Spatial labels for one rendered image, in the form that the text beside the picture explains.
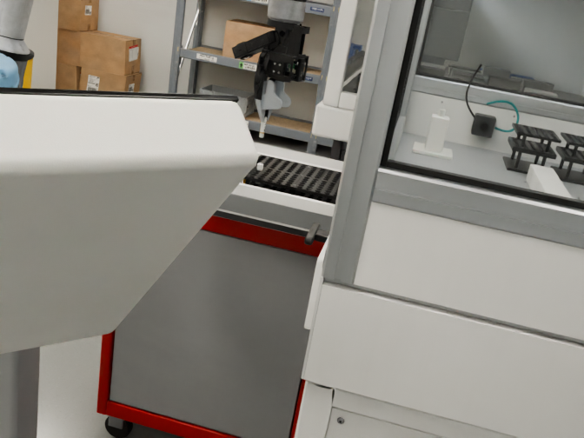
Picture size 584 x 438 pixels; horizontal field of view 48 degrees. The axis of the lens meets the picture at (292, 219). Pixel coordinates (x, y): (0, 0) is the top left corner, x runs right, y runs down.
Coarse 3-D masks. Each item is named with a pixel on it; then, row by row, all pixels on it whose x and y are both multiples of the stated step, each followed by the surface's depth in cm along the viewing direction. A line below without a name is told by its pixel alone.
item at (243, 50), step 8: (272, 32) 135; (256, 40) 137; (264, 40) 136; (272, 40) 135; (232, 48) 140; (240, 48) 139; (248, 48) 138; (256, 48) 137; (240, 56) 140; (248, 56) 141
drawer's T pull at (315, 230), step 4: (316, 224) 105; (312, 228) 103; (316, 228) 103; (312, 232) 101; (316, 232) 102; (320, 232) 102; (324, 232) 102; (328, 232) 103; (308, 236) 99; (312, 236) 100; (316, 236) 101; (320, 236) 101; (324, 236) 101; (304, 240) 100; (308, 240) 99; (312, 240) 99; (316, 240) 101; (320, 240) 101; (324, 240) 101; (308, 244) 100
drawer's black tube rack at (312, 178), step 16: (272, 160) 141; (256, 176) 127; (272, 176) 130; (288, 176) 131; (304, 176) 133; (320, 176) 135; (336, 176) 136; (288, 192) 131; (304, 192) 125; (320, 192) 125; (336, 192) 126
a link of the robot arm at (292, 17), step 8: (272, 0) 132; (280, 0) 130; (288, 0) 130; (272, 8) 132; (280, 8) 131; (288, 8) 131; (296, 8) 131; (304, 8) 133; (272, 16) 132; (280, 16) 131; (288, 16) 131; (296, 16) 132
